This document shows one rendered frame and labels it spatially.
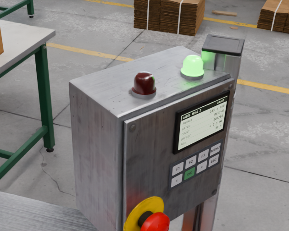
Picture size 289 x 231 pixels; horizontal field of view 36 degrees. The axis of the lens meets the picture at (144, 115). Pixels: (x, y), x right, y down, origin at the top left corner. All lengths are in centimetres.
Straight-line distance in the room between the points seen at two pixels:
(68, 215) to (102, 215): 70
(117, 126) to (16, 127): 268
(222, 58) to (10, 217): 87
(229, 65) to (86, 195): 23
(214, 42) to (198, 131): 11
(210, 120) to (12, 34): 202
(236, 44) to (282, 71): 350
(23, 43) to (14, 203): 121
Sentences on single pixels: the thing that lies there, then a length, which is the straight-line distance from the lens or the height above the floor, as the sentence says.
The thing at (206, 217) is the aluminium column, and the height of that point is 124.
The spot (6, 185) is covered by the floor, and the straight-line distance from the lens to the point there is 265.
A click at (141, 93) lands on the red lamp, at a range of 46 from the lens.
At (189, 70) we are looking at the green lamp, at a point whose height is 149.
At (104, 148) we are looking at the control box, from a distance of 47.
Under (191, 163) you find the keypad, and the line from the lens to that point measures 54.
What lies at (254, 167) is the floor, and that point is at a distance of 282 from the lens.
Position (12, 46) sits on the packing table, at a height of 78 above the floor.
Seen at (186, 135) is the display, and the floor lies 142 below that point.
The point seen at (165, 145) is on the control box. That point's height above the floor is 142.
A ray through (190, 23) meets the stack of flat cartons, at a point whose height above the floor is 13.
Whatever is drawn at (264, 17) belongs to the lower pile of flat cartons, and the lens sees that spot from 484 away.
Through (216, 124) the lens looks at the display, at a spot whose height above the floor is 142.
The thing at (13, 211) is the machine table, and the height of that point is 83.
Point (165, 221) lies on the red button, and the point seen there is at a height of 134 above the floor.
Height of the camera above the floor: 171
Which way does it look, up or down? 33 degrees down
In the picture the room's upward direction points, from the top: 2 degrees clockwise
